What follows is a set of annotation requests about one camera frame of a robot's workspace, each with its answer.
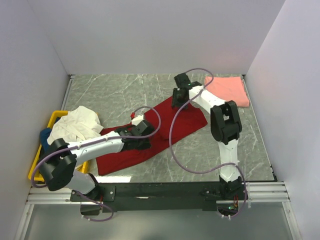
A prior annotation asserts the dark red t shirt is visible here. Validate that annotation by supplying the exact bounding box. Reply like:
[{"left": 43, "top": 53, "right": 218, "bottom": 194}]
[{"left": 95, "top": 97, "right": 209, "bottom": 176}]

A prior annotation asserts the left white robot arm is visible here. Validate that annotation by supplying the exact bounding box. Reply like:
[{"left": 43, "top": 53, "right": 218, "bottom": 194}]
[{"left": 39, "top": 120, "right": 155, "bottom": 201}]

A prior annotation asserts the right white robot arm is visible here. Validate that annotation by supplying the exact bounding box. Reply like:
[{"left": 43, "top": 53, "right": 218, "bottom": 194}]
[{"left": 168, "top": 72, "right": 244, "bottom": 200}]

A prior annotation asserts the folded pink t shirt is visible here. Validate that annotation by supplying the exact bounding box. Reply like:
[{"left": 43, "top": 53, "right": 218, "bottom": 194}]
[{"left": 206, "top": 76, "right": 250, "bottom": 108}]

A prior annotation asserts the cream white t shirt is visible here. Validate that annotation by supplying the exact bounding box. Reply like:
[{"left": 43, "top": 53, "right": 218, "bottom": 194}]
[{"left": 47, "top": 105, "right": 104, "bottom": 145}]

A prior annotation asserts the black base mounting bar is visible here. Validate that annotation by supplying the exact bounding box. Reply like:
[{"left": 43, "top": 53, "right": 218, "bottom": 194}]
[{"left": 69, "top": 182, "right": 251, "bottom": 217}]

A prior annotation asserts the dark blue t shirt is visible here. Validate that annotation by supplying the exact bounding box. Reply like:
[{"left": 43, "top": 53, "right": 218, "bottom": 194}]
[{"left": 39, "top": 127, "right": 52, "bottom": 152}]

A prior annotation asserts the aluminium frame rail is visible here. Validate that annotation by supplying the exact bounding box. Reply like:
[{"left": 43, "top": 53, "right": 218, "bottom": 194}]
[{"left": 26, "top": 182, "right": 291, "bottom": 205}]

